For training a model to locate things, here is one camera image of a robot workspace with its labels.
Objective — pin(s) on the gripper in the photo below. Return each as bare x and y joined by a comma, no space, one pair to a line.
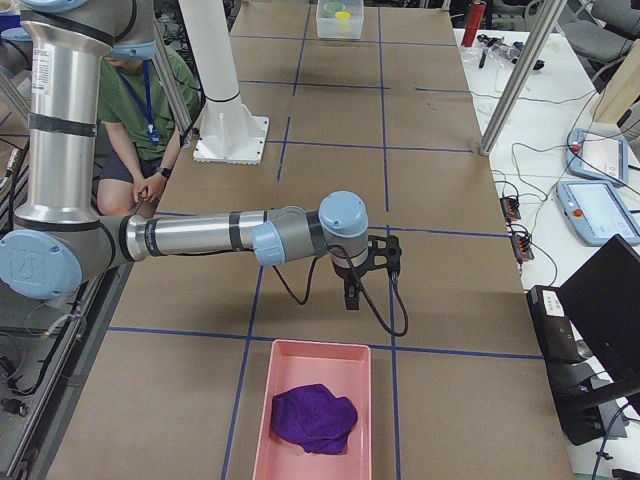
344,275

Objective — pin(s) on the purple microfiber cloth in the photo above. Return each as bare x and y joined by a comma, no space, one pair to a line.
311,417

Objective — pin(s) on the yellow paper cup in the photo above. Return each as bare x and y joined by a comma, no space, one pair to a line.
342,22

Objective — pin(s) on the green ceramic bowl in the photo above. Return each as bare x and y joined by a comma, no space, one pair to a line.
332,8

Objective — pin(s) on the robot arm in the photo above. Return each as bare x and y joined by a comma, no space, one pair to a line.
59,241

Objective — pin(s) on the black box device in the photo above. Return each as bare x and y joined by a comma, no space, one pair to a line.
553,329

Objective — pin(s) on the pink plastic tray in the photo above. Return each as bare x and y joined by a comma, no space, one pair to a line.
345,369

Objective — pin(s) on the near orange connector block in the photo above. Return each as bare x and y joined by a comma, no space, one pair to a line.
521,246

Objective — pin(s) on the orange connector block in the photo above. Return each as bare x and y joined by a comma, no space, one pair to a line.
521,246
510,208

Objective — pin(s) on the far orange connector block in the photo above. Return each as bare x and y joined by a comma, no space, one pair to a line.
510,208

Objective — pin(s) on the black monitor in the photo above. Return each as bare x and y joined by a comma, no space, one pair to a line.
601,299

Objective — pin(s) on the monitor stand base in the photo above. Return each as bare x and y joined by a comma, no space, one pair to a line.
586,404

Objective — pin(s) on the near teach pendant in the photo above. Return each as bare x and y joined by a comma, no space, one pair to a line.
596,211

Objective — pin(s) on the teach pendant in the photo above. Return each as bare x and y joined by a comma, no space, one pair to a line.
596,211
591,155

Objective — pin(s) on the seated person in green shirt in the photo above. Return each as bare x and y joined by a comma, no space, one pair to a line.
134,108

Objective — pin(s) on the clear plastic bin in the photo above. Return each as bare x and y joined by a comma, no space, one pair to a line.
326,28

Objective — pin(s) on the far teach pendant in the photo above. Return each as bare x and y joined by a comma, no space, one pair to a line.
591,155

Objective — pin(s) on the red cylinder bottle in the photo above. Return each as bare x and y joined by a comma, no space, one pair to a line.
475,16

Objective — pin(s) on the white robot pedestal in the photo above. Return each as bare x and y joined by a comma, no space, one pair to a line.
228,131

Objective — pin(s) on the aluminium frame post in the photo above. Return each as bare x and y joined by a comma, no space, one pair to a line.
534,44

